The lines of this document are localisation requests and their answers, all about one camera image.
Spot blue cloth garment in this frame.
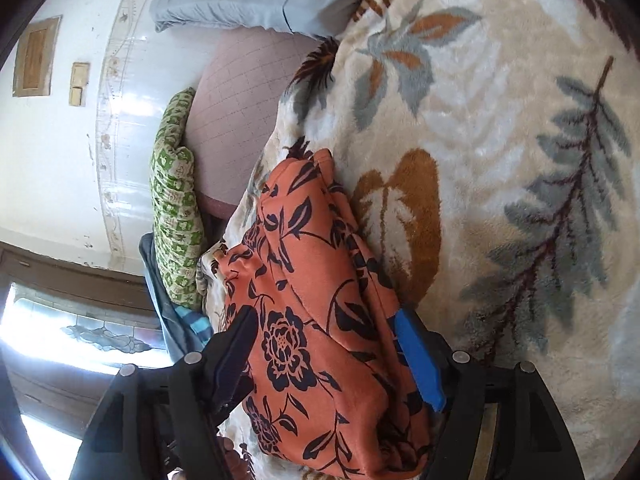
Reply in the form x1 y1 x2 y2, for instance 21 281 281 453
137 232 196 361

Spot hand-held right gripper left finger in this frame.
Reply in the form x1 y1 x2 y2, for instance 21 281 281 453
70 305 260 480

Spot pink quilted cushion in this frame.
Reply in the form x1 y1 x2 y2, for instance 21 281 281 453
184 27 331 216

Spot stained glass door pane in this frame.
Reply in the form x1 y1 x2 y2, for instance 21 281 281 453
0 282 166 376

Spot green checkered pillow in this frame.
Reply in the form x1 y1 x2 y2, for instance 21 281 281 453
149 87 208 311

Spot dark wooden door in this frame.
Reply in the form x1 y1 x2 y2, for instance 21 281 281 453
0 240 176 480

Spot orange floral garment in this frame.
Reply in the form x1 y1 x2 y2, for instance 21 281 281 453
215 149 436 478

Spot framed wall plaque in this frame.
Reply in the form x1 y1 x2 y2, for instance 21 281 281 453
12 15 63 98

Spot person's left hand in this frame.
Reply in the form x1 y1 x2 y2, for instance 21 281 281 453
220 435 256 480

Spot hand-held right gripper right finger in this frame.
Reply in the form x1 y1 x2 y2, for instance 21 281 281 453
392 307 586 480

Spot blue striped knit garment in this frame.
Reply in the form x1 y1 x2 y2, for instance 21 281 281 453
175 305 213 351

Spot leaf print fleece blanket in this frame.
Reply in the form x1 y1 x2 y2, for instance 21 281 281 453
195 0 640 480

